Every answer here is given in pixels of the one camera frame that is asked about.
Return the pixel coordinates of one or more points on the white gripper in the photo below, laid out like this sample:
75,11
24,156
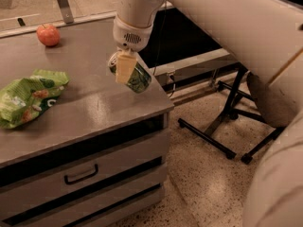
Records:
131,37

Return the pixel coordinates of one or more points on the green soda can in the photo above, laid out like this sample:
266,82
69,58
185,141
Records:
139,80

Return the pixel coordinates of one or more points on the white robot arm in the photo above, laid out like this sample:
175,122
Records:
266,37

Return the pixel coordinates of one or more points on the red apple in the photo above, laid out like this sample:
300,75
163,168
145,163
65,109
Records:
48,35

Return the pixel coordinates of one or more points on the grey drawer cabinet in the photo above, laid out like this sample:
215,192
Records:
95,121

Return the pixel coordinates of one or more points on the green chip bag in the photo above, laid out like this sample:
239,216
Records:
25,99

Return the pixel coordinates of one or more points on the black folding table stand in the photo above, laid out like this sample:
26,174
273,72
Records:
229,111

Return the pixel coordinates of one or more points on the metal railing post left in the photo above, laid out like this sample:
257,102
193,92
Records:
65,11

